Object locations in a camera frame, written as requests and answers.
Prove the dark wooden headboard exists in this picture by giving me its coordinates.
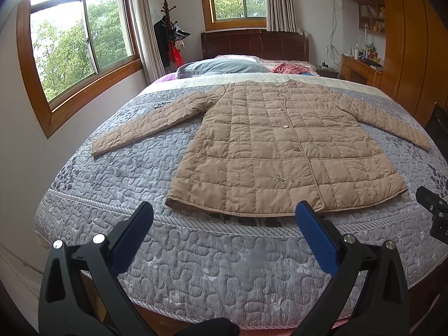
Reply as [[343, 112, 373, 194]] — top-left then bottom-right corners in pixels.
[[200, 29, 309, 62]]

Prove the wooden desk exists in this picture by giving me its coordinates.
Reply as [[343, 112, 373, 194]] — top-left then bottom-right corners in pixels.
[[339, 55, 382, 88]]

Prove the beige curtain left window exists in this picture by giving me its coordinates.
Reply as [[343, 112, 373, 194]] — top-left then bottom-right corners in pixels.
[[129, 0, 165, 84]]

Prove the beige quilted long coat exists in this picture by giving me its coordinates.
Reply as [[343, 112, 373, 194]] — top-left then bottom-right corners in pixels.
[[91, 80, 431, 217]]

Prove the wall shelf with items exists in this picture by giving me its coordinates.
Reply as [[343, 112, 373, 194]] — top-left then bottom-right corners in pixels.
[[358, 3, 386, 34]]

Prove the wooden wardrobe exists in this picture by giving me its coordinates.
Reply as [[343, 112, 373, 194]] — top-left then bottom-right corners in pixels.
[[338, 0, 448, 127]]

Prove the small wooden frame window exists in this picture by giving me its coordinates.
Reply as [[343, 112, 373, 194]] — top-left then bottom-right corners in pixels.
[[201, 0, 267, 32]]

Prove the dark nightstand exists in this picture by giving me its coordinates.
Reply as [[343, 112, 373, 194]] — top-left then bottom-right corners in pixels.
[[315, 63, 339, 79]]

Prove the large wooden frame window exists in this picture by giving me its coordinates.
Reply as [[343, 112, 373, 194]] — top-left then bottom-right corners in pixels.
[[17, 0, 142, 137]]

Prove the grey patterned quilted bedspread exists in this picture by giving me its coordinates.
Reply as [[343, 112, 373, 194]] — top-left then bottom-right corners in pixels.
[[35, 74, 447, 330]]

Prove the striped curtain back window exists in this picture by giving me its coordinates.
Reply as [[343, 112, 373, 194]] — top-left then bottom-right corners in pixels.
[[266, 0, 301, 33]]

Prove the grey pillow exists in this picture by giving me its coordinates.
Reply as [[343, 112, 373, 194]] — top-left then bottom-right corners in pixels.
[[175, 59, 270, 79]]

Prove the red patterned cloth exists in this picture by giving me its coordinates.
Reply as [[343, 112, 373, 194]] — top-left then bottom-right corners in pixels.
[[270, 62, 313, 75]]

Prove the coat rack with clothes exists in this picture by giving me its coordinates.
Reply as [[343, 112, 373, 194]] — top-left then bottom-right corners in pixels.
[[153, 0, 191, 73]]

